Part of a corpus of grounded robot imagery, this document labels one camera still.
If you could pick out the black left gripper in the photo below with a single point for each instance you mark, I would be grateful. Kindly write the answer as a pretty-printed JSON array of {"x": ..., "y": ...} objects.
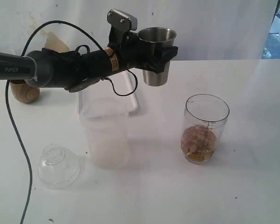
[{"x": 126, "y": 50}]

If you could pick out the stainless steel cup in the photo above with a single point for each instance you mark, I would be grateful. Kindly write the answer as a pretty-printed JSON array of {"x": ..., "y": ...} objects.
[{"x": 156, "y": 51}]

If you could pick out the brown wooden cup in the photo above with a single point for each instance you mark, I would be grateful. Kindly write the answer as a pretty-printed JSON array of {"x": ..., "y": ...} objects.
[{"x": 23, "y": 92}]

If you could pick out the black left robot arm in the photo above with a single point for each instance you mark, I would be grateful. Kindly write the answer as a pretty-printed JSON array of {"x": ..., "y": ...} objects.
[{"x": 74, "y": 71}]

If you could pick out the clear measuring beaker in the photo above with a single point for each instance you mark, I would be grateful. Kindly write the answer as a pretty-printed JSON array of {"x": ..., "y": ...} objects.
[{"x": 205, "y": 117}]

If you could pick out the clear plastic dome lid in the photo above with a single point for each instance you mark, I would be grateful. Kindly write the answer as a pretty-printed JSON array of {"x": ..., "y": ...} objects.
[{"x": 58, "y": 167}]

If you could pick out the translucent plastic container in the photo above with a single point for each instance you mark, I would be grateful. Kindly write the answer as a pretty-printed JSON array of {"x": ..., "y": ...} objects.
[{"x": 104, "y": 123}]

